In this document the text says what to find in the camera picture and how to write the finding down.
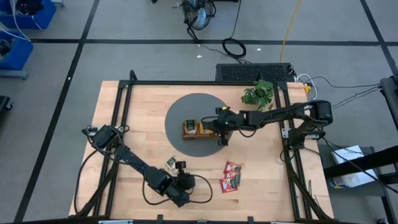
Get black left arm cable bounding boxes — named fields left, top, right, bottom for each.
left=142, top=174, right=214, bottom=206

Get grey round mat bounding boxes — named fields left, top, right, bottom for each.
left=164, top=92, right=234, bottom=158

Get white cable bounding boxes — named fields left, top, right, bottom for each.
left=295, top=73, right=318, bottom=103

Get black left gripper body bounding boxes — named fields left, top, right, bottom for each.
left=164, top=161, right=196, bottom=208

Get yellow tea packet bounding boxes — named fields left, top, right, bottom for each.
left=198, top=121, right=215, bottom=136

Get white printed box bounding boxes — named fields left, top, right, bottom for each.
left=328, top=144, right=379, bottom=189

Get black coiled cable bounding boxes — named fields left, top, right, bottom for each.
left=221, top=0, right=248, bottom=60

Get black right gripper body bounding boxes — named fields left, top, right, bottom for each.
left=213, top=106, right=240, bottom=146

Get yellow hanging cable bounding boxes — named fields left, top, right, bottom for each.
left=279, top=0, right=302, bottom=63

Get black floor fan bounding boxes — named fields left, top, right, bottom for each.
left=181, top=0, right=218, bottom=43

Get black computer case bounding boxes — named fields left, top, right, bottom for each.
left=215, top=62, right=295, bottom=83

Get green plant in white pot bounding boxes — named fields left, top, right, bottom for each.
left=241, top=79, right=275, bottom=118

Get blue storage bin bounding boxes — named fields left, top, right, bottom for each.
left=0, top=30, right=34, bottom=72
left=0, top=0, right=57, bottom=30

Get wooden tea box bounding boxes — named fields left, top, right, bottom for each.
left=182, top=119, right=222, bottom=141

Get black aluminium table frame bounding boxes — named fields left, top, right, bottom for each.
left=68, top=70, right=335, bottom=222

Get black arm base cable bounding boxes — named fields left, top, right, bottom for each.
left=73, top=146, right=105, bottom=216

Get black side cart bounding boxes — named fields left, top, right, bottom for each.
left=323, top=146, right=398, bottom=200

